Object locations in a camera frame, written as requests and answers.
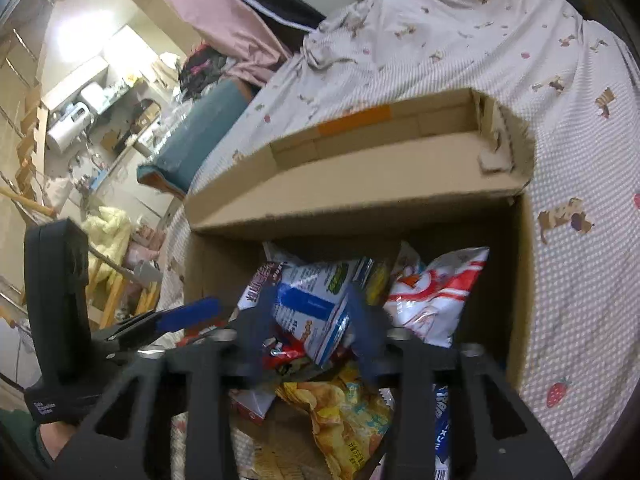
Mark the white water heater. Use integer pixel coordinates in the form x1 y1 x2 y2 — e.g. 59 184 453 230
46 102 96 153

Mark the checked printed blanket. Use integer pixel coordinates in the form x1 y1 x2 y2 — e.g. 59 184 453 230
500 25 640 476

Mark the cardboard box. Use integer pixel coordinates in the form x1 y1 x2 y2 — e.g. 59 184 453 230
182 87 536 480

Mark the wooden rack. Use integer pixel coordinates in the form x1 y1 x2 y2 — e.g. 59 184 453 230
0 185 166 331

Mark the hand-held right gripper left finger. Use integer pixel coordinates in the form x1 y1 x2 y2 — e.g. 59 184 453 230
50 285 281 480

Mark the white snack bag red trim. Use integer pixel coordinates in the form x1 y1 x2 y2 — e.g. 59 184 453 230
385 242 490 348

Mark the red cartoon snack packet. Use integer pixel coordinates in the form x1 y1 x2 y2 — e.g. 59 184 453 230
260 335 321 376

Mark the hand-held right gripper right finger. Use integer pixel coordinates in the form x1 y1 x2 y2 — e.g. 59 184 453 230
347 285 573 480

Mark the light blue snack packet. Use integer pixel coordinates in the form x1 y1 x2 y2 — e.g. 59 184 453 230
432 385 453 480

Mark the person's left forearm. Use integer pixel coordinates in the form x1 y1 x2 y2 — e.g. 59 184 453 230
0 407 83 480

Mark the teal cushion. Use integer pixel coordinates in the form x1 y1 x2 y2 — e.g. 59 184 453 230
137 77 251 196

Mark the blue and white snack bag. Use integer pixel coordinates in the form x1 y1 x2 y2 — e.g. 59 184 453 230
236 257 396 368

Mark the pale printed bed sheet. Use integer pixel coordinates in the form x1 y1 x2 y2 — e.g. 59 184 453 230
165 0 626 271

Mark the yellow snack packet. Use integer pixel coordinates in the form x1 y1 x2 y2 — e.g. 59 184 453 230
275 365 396 480

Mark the pink blanket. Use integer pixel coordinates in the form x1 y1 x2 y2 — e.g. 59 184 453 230
145 0 296 86

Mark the pile of dark clothes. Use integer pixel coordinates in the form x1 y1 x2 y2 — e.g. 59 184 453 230
177 42 236 101

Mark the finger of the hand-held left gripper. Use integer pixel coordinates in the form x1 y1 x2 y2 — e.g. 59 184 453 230
97 297 223 356

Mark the pale yellow blanket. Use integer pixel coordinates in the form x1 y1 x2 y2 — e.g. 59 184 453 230
82 205 133 286

